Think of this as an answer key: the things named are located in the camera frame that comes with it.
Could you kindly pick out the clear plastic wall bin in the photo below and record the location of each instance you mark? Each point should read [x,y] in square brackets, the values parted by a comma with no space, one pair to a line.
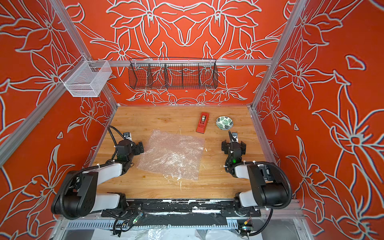
[86,81]

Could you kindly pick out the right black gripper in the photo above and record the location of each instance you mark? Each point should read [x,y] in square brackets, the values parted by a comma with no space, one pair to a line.
[233,145]

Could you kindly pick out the green leaf pattern bowl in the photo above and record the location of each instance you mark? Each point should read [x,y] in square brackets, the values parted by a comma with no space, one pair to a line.
[224,123]

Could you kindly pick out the black wire wall basket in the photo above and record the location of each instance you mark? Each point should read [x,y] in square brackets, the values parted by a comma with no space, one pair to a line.
[173,74]

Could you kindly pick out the red tape dispenser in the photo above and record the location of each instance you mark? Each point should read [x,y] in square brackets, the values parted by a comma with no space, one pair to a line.
[203,122]

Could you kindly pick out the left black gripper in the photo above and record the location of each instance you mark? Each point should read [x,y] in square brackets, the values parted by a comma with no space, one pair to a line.
[135,147]

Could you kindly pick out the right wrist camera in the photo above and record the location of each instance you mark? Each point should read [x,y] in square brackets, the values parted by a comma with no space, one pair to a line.
[234,137]

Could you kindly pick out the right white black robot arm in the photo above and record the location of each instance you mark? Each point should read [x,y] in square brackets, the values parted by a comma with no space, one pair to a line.
[270,186]

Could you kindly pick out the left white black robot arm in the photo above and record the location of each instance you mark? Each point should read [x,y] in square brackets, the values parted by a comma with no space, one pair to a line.
[78,197]

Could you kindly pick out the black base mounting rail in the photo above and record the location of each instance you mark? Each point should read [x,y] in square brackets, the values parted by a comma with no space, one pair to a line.
[221,207]

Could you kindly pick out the pink bubble wrap sheet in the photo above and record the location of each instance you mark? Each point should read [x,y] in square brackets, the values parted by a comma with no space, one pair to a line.
[173,155]

